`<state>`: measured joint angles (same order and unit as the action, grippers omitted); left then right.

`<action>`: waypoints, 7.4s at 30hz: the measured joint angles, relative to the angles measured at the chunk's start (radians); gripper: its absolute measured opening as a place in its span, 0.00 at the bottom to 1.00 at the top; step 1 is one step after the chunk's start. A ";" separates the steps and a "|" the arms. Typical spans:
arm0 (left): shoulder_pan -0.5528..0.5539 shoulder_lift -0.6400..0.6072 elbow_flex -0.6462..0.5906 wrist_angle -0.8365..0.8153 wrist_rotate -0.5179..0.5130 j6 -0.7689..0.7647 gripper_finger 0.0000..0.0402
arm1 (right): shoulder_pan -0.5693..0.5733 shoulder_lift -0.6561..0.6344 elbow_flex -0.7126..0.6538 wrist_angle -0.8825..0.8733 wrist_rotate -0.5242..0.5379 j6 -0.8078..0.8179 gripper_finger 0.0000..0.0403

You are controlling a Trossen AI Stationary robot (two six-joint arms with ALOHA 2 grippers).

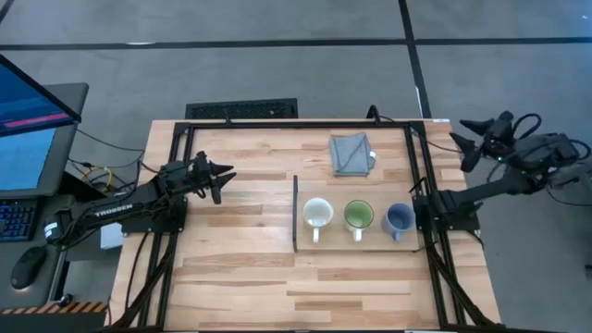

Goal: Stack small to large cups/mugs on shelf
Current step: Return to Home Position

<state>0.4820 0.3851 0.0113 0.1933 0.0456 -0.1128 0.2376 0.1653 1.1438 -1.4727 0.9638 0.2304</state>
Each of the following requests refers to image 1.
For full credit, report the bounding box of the black vented computer case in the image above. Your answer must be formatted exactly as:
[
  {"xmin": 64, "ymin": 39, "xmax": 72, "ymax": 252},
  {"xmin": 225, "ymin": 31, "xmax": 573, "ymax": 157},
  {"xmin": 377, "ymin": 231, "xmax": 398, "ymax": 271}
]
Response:
[{"xmin": 184, "ymin": 97, "xmax": 300, "ymax": 121}]

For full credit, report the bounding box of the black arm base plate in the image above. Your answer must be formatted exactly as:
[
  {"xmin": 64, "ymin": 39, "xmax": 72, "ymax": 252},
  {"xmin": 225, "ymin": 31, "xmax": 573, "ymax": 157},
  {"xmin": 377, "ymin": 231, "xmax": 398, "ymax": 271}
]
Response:
[
  {"xmin": 120, "ymin": 202, "xmax": 189, "ymax": 234},
  {"xmin": 412, "ymin": 191, "xmax": 483, "ymax": 233}
]

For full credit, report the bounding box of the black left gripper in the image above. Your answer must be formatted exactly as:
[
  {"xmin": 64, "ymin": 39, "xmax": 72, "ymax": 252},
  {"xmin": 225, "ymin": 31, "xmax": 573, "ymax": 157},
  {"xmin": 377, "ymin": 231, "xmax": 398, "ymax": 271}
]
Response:
[{"xmin": 190, "ymin": 149, "xmax": 238, "ymax": 206}]

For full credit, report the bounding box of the yellow cable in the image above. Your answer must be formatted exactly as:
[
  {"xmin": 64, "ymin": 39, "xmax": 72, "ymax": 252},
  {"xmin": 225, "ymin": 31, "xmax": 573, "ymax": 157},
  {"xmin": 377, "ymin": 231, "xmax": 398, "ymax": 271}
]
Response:
[{"xmin": 80, "ymin": 165, "xmax": 115, "ymax": 191}]

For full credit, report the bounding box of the small white box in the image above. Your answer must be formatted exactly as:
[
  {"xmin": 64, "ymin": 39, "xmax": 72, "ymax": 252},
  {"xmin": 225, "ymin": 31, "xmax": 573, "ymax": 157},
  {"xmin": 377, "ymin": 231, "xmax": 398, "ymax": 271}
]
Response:
[{"xmin": 99, "ymin": 222, "xmax": 126, "ymax": 252}]

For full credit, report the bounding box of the orange black hazard strip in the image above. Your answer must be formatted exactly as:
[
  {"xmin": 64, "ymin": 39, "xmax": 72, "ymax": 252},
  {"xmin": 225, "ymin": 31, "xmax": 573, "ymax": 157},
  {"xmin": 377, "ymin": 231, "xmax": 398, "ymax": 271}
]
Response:
[{"xmin": 0, "ymin": 301, "xmax": 110, "ymax": 317}]

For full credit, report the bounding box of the tilted computer monitor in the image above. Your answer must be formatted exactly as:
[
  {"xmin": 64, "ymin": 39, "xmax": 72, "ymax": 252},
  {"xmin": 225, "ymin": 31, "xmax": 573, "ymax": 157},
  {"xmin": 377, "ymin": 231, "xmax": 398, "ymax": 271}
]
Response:
[{"xmin": 0, "ymin": 54, "xmax": 84, "ymax": 139}]

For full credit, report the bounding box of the black cable loop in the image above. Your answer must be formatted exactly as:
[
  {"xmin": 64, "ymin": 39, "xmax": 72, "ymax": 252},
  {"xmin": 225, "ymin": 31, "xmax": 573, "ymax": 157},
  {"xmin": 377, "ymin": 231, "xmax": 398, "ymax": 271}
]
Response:
[{"xmin": 365, "ymin": 104, "xmax": 384, "ymax": 127}]

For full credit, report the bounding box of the blue-grey mug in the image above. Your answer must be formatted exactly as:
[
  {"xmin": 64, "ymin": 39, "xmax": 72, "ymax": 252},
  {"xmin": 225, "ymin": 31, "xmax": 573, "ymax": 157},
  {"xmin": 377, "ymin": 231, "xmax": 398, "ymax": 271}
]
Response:
[{"xmin": 380, "ymin": 202, "xmax": 417, "ymax": 244}]

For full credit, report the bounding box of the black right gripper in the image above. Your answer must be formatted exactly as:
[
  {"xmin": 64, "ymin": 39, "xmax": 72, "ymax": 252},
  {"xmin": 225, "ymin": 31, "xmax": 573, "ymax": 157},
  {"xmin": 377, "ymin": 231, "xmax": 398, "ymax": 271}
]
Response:
[{"xmin": 449, "ymin": 110, "xmax": 517, "ymax": 174}]

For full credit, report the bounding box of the folded grey cloth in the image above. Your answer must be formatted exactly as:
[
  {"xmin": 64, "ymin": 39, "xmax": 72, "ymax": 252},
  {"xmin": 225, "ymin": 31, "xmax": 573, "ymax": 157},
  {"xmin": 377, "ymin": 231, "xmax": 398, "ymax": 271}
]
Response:
[{"xmin": 327, "ymin": 131, "xmax": 377, "ymax": 179}]

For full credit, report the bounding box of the grey side desk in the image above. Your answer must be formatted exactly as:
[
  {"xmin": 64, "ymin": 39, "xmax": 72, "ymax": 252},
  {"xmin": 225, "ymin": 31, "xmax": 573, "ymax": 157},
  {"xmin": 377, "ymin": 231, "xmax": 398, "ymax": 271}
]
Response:
[{"xmin": 0, "ymin": 192, "xmax": 79, "ymax": 312}]

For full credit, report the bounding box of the mug with green inside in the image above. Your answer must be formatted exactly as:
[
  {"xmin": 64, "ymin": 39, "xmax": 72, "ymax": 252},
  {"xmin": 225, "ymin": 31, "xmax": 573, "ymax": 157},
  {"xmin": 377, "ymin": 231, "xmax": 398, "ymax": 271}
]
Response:
[{"xmin": 342, "ymin": 199, "xmax": 376, "ymax": 243}]

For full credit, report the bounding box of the black computer mouse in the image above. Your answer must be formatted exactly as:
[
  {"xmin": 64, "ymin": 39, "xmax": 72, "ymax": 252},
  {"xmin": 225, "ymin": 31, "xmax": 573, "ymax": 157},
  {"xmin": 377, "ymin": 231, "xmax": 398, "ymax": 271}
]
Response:
[{"xmin": 8, "ymin": 245, "xmax": 48, "ymax": 293}]

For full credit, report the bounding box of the cream yellow mug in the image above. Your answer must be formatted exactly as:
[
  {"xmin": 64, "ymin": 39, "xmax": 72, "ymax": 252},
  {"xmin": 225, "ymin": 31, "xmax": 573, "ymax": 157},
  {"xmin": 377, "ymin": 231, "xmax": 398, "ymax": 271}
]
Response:
[{"xmin": 302, "ymin": 196, "xmax": 336, "ymax": 244}]

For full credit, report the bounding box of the wooden shelf board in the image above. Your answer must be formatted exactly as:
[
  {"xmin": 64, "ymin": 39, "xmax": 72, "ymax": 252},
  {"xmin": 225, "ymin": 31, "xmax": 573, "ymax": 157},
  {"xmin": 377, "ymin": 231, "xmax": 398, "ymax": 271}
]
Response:
[{"xmin": 295, "ymin": 191, "xmax": 421, "ymax": 253}]

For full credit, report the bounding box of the grey-framed computer screen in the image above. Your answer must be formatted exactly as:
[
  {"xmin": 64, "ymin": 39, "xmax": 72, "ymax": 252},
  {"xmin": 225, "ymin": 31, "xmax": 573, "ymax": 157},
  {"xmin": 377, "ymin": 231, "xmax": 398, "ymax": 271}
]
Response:
[{"xmin": 0, "ymin": 82, "xmax": 91, "ymax": 201}]

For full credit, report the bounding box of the thin black cable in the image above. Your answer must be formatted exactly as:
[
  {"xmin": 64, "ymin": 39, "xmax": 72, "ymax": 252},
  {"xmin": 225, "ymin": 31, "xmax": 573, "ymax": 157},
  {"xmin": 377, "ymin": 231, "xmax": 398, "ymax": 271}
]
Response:
[{"xmin": 68, "ymin": 128, "xmax": 147, "ymax": 170}]

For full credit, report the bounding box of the backlit black keyboard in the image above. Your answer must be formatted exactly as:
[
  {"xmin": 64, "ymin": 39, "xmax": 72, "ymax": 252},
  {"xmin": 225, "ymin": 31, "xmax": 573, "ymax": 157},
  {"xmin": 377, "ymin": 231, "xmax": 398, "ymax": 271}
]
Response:
[{"xmin": 0, "ymin": 198, "xmax": 41, "ymax": 243}]

